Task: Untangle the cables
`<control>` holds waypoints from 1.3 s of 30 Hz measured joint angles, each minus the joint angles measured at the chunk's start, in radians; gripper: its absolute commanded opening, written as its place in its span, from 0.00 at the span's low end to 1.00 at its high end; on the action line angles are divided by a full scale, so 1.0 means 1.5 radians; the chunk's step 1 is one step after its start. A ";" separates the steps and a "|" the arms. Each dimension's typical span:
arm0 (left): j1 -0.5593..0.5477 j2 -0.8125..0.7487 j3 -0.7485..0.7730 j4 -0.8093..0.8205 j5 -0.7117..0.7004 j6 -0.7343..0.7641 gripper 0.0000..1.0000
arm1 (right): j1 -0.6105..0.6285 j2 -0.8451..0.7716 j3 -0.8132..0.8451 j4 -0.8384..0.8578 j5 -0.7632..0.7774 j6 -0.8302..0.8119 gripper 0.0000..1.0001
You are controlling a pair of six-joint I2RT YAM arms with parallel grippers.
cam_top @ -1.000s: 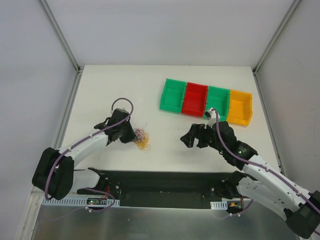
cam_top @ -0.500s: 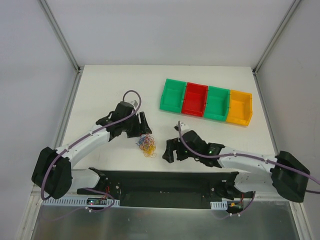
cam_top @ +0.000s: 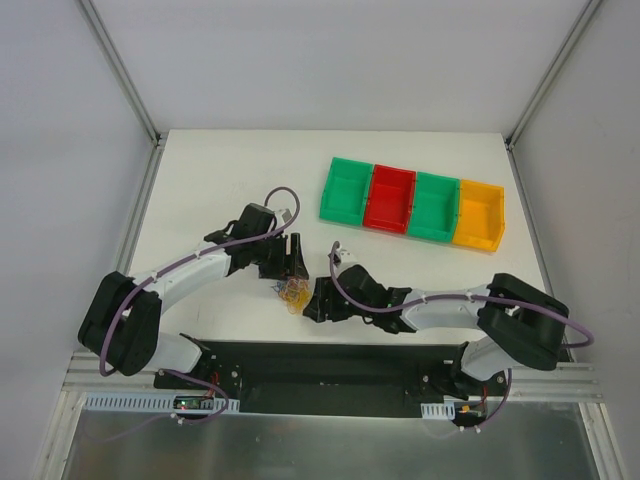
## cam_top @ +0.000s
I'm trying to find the coloured wire bundle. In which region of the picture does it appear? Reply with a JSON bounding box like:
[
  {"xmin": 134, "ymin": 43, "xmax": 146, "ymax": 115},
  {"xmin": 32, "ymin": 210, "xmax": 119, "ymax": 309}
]
[{"xmin": 267, "ymin": 275, "xmax": 313, "ymax": 316}]

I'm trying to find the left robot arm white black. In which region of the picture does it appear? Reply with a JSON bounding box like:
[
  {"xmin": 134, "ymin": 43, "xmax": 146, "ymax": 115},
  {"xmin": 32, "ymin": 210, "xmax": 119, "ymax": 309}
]
[{"xmin": 78, "ymin": 203, "xmax": 300, "ymax": 389}]

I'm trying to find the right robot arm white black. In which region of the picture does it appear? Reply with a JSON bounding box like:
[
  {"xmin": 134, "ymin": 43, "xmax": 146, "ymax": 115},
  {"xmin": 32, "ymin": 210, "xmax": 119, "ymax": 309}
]
[{"xmin": 303, "ymin": 264, "xmax": 569, "ymax": 399}]

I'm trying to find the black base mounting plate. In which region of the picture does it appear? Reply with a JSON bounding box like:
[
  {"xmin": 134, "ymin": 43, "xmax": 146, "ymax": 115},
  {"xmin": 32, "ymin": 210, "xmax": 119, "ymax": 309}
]
[{"xmin": 153, "ymin": 341, "xmax": 506, "ymax": 418}]

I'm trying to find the red plastic bin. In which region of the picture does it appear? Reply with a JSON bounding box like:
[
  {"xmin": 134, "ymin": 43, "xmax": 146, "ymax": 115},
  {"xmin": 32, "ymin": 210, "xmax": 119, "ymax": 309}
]
[{"xmin": 363, "ymin": 164, "xmax": 417, "ymax": 235}]

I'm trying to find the left green plastic bin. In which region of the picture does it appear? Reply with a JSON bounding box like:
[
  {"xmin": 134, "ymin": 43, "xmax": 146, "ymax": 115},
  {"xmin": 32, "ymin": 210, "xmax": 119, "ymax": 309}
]
[{"xmin": 319, "ymin": 157, "xmax": 374, "ymax": 226}]

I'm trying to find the green plastic bin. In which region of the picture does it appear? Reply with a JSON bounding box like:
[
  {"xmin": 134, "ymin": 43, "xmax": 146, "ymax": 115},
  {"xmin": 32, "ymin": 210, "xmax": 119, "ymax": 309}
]
[
  {"xmin": 407, "ymin": 172, "xmax": 460, "ymax": 243},
  {"xmin": 319, "ymin": 157, "xmax": 374, "ymax": 226}
]

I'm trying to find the right green plastic bin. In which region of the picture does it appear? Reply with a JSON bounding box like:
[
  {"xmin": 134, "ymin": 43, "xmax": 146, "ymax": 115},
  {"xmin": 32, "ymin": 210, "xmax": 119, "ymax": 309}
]
[{"xmin": 407, "ymin": 172, "xmax": 460, "ymax": 243}]

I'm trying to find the yellow plastic bin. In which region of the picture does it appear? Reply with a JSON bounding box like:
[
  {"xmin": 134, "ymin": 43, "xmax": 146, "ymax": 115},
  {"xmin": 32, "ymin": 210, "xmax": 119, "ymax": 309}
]
[{"xmin": 452, "ymin": 179, "xmax": 505, "ymax": 252}]

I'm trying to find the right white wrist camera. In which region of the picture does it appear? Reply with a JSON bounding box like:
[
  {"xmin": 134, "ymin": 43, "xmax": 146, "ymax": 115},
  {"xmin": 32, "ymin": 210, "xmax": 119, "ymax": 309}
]
[{"xmin": 329, "ymin": 241, "xmax": 358, "ymax": 276}]

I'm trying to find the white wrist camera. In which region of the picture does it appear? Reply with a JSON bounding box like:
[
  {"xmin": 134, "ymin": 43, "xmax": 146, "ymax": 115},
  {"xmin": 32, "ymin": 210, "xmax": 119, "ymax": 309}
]
[
  {"xmin": 274, "ymin": 208, "xmax": 293, "ymax": 228},
  {"xmin": 329, "ymin": 241, "xmax": 358, "ymax": 276}
]

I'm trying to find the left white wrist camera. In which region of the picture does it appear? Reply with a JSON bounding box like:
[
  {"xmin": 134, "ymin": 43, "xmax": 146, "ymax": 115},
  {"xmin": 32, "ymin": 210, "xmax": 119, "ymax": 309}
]
[{"xmin": 274, "ymin": 208, "xmax": 293, "ymax": 228}]

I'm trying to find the right white cable duct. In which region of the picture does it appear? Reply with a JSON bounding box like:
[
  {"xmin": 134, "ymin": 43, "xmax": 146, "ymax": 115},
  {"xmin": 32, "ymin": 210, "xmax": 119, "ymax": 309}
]
[{"xmin": 420, "ymin": 401, "xmax": 456, "ymax": 421}]

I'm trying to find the white cable duct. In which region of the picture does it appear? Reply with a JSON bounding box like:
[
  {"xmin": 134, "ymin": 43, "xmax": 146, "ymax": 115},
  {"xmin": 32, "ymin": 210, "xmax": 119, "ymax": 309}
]
[
  {"xmin": 420, "ymin": 401, "xmax": 456, "ymax": 421},
  {"xmin": 84, "ymin": 393, "xmax": 240, "ymax": 415}
]

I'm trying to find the left white cable duct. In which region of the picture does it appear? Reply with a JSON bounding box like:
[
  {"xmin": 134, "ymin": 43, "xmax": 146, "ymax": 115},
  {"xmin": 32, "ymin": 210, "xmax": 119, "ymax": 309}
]
[{"xmin": 84, "ymin": 393, "xmax": 240, "ymax": 415}]

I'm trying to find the left aluminium frame post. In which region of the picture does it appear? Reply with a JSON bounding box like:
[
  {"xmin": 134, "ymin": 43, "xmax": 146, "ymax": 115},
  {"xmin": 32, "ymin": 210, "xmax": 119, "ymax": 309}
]
[{"xmin": 77, "ymin": 0, "xmax": 169, "ymax": 149}]

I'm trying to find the aluminium frame post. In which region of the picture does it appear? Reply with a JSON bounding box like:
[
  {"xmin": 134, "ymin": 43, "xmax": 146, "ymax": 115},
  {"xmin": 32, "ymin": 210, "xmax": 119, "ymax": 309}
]
[
  {"xmin": 503, "ymin": 0, "xmax": 606, "ymax": 151},
  {"xmin": 77, "ymin": 0, "xmax": 169, "ymax": 149}
]

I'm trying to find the right aluminium frame post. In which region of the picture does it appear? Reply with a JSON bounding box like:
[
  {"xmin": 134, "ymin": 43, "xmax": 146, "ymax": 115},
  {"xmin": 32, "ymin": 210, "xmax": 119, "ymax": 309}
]
[{"xmin": 503, "ymin": 0, "xmax": 606, "ymax": 151}]

